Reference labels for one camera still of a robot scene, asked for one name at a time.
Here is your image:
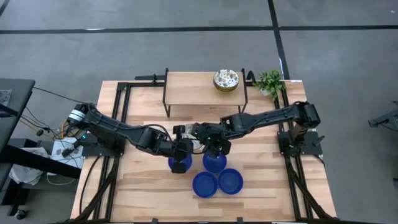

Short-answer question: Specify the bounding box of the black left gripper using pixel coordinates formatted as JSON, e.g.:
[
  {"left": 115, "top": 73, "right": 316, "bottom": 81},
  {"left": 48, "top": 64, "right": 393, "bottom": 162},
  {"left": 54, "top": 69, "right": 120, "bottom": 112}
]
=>
[{"left": 167, "top": 136, "right": 202, "bottom": 163}]

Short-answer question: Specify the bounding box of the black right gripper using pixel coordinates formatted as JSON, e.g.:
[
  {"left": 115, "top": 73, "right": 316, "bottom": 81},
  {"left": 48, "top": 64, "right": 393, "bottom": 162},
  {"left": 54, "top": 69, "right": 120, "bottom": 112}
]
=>
[{"left": 195, "top": 123, "right": 224, "bottom": 158}]

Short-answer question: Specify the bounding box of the blue plastic mini bowl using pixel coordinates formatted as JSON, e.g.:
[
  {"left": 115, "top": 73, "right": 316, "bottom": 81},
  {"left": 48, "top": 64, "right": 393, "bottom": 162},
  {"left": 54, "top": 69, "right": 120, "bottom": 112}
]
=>
[
  {"left": 202, "top": 152, "right": 228, "bottom": 174},
  {"left": 218, "top": 168, "right": 244, "bottom": 195},
  {"left": 167, "top": 155, "right": 193, "bottom": 174},
  {"left": 192, "top": 171, "right": 218, "bottom": 199}
]

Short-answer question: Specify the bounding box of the wooden shelf with black legs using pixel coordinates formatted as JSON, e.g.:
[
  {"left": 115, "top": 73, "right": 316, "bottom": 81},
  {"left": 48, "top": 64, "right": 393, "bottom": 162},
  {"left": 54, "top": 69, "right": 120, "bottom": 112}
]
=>
[{"left": 162, "top": 67, "right": 249, "bottom": 118}]

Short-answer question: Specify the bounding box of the green potted plant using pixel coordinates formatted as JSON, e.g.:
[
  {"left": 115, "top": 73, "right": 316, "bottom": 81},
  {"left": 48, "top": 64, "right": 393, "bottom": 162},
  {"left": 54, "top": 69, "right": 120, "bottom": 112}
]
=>
[{"left": 253, "top": 69, "right": 287, "bottom": 102}]

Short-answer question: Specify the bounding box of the white printed paper sheet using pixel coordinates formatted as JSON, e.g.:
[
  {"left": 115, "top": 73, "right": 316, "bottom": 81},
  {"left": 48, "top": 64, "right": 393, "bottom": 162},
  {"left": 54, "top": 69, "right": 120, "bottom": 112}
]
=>
[{"left": 49, "top": 136, "right": 85, "bottom": 169}]

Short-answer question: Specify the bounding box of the black bench beam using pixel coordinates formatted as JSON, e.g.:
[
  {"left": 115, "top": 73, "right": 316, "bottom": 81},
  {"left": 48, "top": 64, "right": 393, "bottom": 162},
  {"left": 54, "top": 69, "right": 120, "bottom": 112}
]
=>
[{"left": 0, "top": 145, "right": 82, "bottom": 180}]

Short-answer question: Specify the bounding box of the white plastic bag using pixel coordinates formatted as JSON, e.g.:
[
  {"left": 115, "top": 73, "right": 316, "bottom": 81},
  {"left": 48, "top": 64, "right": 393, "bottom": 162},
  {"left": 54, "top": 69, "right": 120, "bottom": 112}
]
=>
[{"left": 8, "top": 146, "right": 50, "bottom": 187}]

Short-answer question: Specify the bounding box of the grey metal stand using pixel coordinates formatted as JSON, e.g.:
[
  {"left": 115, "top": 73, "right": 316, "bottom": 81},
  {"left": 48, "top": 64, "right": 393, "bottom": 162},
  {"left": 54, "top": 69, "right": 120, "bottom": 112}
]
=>
[{"left": 368, "top": 101, "right": 398, "bottom": 128}]

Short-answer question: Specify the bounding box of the grey side table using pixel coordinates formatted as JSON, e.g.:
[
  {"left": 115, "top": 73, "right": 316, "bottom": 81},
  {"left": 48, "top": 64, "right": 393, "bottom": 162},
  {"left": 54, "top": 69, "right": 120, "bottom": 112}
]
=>
[{"left": 0, "top": 78, "right": 36, "bottom": 162}]

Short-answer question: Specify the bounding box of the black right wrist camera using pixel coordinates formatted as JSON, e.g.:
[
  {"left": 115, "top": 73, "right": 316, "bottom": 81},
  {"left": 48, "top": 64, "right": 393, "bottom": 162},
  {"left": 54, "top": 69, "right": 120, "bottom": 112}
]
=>
[{"left": 216, "top": 139, "right": 233, "bottom": 156}]

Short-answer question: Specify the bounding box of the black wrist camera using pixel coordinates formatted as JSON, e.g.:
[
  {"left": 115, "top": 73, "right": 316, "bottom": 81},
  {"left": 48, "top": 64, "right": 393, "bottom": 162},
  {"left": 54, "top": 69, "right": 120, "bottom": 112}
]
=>
[
  {"left": 216, "top": 139, "right": 233, "bottom": 156},
  {"left": 171, "top": 161, "right": 187, "bottom": 174}
]

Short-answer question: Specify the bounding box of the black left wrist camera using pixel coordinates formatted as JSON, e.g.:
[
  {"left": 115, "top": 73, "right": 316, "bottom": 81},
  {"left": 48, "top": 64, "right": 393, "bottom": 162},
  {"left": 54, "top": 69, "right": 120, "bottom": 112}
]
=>
[{"left": 171, "top": 161, "right": 187, "bottom": 174}]

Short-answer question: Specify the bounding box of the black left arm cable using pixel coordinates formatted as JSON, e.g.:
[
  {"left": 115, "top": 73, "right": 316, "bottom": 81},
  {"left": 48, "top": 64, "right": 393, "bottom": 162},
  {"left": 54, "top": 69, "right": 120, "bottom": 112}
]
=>
[{"left": 133, "top": 123, "right": 175, "bottom": 146}]

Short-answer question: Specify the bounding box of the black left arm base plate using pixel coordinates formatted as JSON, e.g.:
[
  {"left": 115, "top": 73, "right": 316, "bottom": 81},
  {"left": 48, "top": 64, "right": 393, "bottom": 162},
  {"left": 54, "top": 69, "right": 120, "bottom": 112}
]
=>
[{"left": 81, "top": 136, "right": 127, "bottom": 157}]

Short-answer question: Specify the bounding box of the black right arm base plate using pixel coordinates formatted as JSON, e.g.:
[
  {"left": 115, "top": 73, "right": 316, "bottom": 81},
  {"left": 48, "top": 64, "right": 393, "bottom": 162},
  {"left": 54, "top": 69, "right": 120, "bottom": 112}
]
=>
[{"left": 277, "top": 130, "right": 323, "bottom": 156}]

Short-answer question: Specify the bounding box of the thick black cable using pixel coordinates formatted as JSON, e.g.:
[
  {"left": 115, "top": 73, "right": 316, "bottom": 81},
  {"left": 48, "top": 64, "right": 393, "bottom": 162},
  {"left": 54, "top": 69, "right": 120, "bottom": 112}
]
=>
[{"left": 79, "top": 154, "right": 103, "bottom": 216}]

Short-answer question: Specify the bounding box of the yellow cable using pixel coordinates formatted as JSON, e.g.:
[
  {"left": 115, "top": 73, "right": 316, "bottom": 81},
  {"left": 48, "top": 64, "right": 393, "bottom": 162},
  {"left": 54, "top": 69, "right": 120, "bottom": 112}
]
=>
[{"left": 18, "top": 118, "right": 85, "bottom": 141}]

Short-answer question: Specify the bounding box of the white cable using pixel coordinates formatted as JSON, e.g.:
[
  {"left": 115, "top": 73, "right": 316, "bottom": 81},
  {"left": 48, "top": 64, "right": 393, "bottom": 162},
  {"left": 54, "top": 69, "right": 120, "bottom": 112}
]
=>
[{"left": 45, "top": 172, "right": 78, "bottom": 187}]

